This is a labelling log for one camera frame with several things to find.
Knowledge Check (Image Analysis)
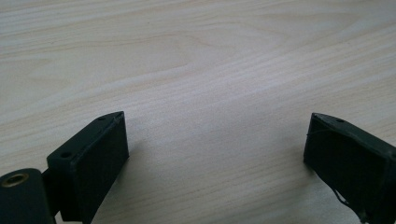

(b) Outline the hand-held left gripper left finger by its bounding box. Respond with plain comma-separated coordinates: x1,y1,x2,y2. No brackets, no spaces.
46,110,130,224

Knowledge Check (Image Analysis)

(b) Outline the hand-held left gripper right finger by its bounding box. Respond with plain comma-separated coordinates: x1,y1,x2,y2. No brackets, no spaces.
303,112,396,224

